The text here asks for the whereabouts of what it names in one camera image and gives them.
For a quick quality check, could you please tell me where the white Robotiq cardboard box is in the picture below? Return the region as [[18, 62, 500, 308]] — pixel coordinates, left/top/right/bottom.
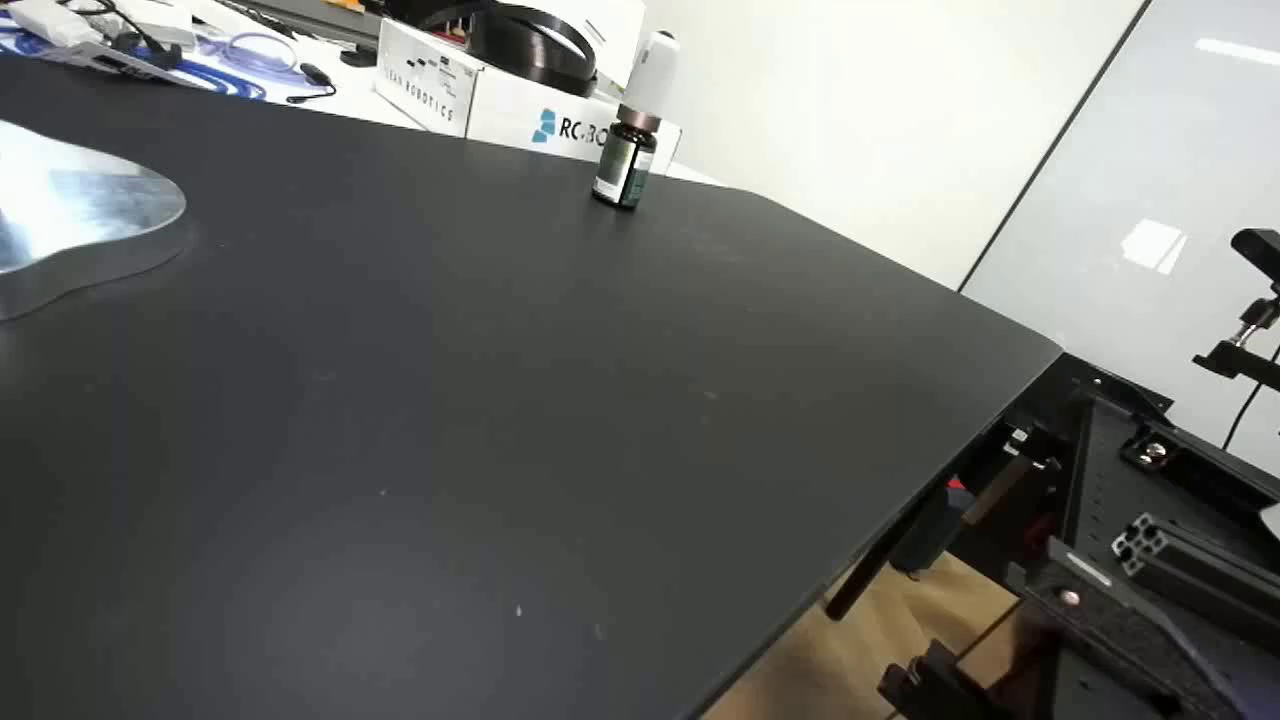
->
[[366, 16, 686, 169]]

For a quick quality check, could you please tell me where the black table support strut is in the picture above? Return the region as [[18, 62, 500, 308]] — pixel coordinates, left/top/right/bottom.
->
[[819, 420, 1072, 624]]

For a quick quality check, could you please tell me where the blue and white plastic packaging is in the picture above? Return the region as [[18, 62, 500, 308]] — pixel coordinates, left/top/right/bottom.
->
[[107, 24, 339, 106]]

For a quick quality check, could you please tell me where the black camera cable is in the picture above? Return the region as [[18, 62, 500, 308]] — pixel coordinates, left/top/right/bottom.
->
[[1219, 375, 1266, 452]]

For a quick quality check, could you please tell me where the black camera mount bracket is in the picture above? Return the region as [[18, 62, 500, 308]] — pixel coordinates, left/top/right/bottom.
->
[[1192, 293, 1280, 394]]

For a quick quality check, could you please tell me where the black camera on stand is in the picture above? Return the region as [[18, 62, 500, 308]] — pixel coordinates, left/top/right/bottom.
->
[[1226, 223, 1280, 293]]

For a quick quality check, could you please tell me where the white object with black cable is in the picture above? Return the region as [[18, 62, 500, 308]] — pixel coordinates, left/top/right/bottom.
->
[[0, 0, 183, 72]]

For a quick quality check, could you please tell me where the black aluminium extrusion bar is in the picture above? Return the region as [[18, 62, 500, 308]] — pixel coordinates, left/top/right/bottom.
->
[[1108, 508, 1280, 656]]

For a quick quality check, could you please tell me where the black round coiled object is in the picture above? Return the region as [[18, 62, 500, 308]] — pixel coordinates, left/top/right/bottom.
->
[[465, 0, 600, 101]]

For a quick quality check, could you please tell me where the black metal frame stand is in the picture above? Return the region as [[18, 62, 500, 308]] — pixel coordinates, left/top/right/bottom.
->
[[1006, 356, 1280, 720]]

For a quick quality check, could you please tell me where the dark glass bottle white cap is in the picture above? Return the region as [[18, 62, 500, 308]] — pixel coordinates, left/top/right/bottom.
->
[[588, 26, 683, 214]]

